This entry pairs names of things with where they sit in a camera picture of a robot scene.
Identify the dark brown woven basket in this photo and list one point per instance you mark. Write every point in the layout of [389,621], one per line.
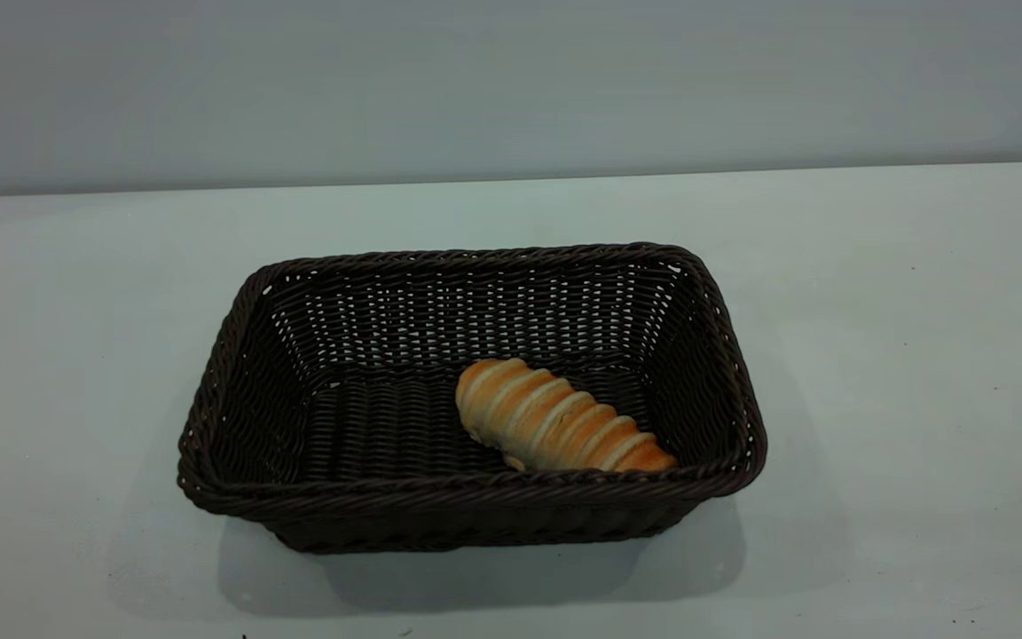
[369,426]

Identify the ridged golden bread roll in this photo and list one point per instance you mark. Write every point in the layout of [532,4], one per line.
[555,422]

